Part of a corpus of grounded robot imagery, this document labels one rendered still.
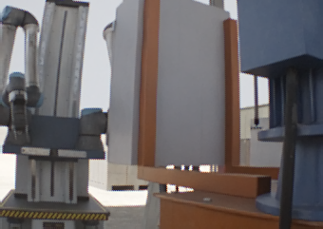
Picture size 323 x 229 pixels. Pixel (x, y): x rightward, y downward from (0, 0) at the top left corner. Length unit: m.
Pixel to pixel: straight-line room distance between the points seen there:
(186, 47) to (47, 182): 1.47
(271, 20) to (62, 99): 1.96
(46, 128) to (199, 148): 1.29
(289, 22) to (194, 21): 0.81
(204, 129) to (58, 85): 1.39
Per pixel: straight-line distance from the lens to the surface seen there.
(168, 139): 1.02
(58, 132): 2.14
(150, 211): 1.75
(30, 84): 1.78
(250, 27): 0.43
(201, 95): 1.10
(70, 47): 2.34
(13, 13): 2.02
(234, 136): 1.13
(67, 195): 2.21
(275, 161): 4.21
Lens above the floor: 0.69
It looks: 9 degrees up
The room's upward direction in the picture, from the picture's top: 2 degrees clockwise
